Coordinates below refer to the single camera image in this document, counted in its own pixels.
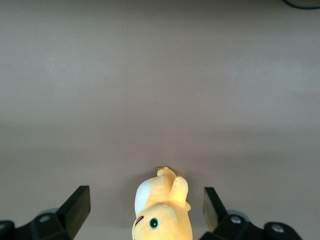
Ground yellow plush toy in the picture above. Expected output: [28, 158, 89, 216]
[131, 165, 194, 240]

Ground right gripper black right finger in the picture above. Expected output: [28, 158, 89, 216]
[199, 186, 304, 240]

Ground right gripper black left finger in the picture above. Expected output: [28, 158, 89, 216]
[0, 185, 91, 240]

